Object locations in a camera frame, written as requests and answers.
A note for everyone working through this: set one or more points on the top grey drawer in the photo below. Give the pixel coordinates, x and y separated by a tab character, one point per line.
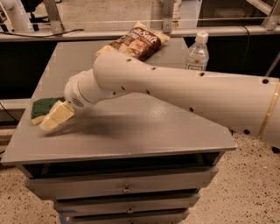
121	183

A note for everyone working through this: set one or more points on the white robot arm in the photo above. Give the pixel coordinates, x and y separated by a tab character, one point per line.
243	103

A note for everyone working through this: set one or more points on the metal bracket post middle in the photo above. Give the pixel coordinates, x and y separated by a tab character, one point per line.
168	6

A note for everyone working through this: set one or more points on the metal bracket post left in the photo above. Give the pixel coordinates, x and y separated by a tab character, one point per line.
54	16

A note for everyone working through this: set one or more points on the clear plastic water bottle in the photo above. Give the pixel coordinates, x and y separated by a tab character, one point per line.
197	54

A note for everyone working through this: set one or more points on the green and yellow sponge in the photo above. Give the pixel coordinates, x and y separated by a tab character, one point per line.
41	107

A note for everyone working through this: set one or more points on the bottom grey drawer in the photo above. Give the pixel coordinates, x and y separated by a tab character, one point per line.
148	217

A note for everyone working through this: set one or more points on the white pipe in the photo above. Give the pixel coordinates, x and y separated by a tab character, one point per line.
17	15

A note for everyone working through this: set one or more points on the metal bracket post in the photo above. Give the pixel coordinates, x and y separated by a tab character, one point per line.
54	16
168	6

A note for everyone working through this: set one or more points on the brown chip bag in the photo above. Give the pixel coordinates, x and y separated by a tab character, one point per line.
140	42

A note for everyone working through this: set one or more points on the middle grey drawer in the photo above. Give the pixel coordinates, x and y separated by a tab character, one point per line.
127	205

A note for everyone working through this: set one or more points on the grey drawer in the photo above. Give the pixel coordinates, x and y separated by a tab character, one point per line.
148	217
121	183
127	205

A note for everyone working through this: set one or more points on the grey drawer cabinet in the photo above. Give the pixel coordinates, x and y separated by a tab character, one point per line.
132	133

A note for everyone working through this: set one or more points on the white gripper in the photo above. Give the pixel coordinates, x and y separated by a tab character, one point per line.
72	94

